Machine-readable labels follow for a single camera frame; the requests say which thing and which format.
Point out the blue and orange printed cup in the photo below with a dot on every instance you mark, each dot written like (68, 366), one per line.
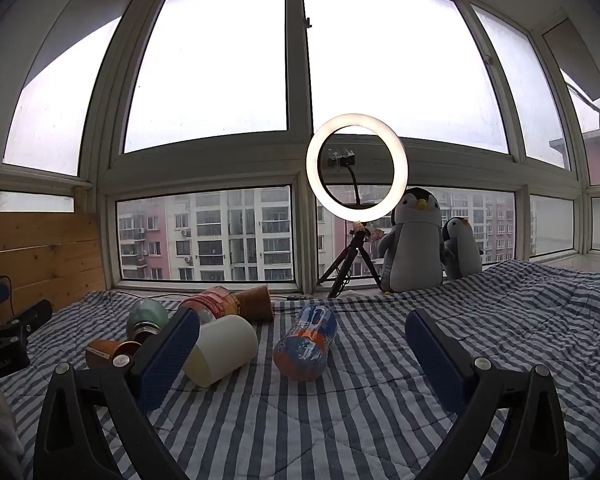
(305, 342)

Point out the white cup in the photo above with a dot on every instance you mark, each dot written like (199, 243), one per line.
(225, 352)

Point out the small grey penguin plush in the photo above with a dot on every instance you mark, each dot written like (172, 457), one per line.
(462, 252)

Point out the blue striped blanket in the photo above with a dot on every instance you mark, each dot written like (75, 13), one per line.
(360, 420)

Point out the black tripod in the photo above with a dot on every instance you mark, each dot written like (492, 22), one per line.
(352, 255)

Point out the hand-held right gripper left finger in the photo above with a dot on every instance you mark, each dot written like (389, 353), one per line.
(167, 355)

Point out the wooden board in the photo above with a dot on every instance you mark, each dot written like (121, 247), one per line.
(45, 255)

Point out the large grey penguin plush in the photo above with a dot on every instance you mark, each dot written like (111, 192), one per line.
(412, 250)

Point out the phone holder with gooseneck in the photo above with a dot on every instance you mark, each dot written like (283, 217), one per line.
(352, 180)

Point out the green cup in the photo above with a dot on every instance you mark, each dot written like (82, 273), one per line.
(147, 317)

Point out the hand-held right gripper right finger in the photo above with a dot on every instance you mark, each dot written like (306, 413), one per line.
(432, 355)

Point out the red printed cup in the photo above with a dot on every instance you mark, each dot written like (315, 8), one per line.
(215, 302)

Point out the brown paper cup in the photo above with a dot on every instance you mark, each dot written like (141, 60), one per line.
(256, 302)

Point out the small brown cup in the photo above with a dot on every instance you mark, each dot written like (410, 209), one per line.
(102, 352)

